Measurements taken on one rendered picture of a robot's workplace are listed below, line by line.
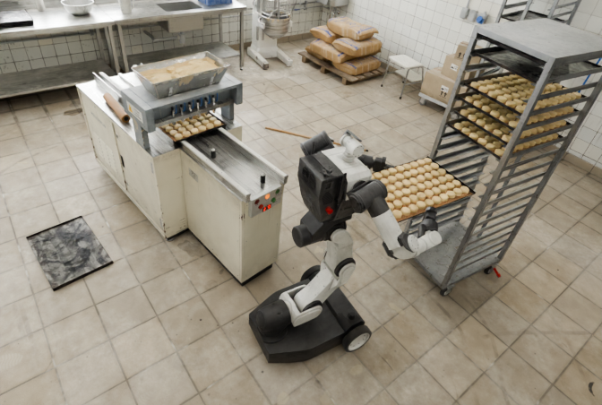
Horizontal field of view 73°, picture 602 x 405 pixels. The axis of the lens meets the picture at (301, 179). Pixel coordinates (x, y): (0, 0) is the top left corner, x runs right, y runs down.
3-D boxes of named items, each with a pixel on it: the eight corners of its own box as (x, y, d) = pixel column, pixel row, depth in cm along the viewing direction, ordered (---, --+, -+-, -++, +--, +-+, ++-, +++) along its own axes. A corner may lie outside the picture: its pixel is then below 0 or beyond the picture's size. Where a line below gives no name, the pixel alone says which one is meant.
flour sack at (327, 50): (306, 49, 611) (307, 38, 601) (326, 45, 635) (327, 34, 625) (340, 66, 572) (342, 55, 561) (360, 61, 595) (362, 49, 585)
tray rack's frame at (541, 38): (440, 298, 292) (558, 59, 184) (395, 250, 326) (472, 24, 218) (498, 269, 320) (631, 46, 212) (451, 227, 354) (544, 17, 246)
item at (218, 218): (187, 235, 323) (176, 140, 269) (223, 217, 343) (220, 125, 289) (241, 291, 286) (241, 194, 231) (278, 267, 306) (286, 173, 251)
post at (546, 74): (442, 289, 288) (555, 58, 185) (439, 287, 290) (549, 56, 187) (445, 288, 289) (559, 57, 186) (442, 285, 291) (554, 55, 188)
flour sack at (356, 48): (352, 59, 556) (354, 47, 546) (330, 49, 579) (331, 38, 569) (383, 50, 598) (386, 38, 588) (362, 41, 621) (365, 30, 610)
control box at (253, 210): (247, 215, 246) (247, 197, 238) (277, 199, 260) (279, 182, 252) (251, 218, 244) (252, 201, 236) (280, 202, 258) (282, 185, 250)
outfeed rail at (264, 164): (133, 72, 358) (132, 64, 354) (136, 71, 360) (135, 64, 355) (284, 185, 250) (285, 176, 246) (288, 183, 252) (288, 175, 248)
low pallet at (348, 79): (296, 59, 641) (297, 52, 634) (333, 51, 685) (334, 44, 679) (350, 88, 572) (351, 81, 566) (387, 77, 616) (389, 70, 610)
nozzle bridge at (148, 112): (128, 135, 278) (119, 90, 257) (217, 107, 321) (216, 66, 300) (152, 158, 260) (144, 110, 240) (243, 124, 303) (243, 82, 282)
